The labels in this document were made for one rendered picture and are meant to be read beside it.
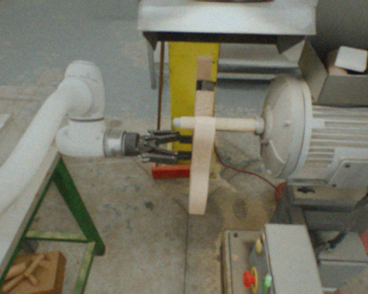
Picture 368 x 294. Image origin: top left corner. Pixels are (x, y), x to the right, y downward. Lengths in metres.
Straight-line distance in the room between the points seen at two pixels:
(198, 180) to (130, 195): 1.41
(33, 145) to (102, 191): 1.55
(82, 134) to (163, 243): 1.18
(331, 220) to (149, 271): 1.22
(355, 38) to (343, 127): 0.20
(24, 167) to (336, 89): 0.61
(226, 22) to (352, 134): 0.33
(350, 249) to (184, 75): 1.16
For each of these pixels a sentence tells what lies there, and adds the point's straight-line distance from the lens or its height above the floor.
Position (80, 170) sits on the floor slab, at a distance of 2.34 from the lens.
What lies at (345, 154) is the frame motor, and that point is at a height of 1.29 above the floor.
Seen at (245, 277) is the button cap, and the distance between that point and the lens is 0.75.
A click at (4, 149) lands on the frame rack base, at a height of 1.03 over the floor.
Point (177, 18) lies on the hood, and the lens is 0.51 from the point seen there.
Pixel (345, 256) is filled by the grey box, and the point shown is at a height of 0.93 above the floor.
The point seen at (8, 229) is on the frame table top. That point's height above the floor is 0.93.
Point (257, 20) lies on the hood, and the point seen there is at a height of 1.51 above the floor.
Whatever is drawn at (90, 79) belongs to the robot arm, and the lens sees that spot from 0.81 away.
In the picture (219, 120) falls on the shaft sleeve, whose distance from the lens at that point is 0.66.
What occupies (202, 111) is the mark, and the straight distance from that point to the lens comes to 0.71.
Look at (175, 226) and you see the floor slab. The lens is 1.91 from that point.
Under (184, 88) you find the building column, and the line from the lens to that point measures 1.66.
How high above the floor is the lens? 1.69
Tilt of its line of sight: 46 degrees down
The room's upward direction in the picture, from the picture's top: straight up
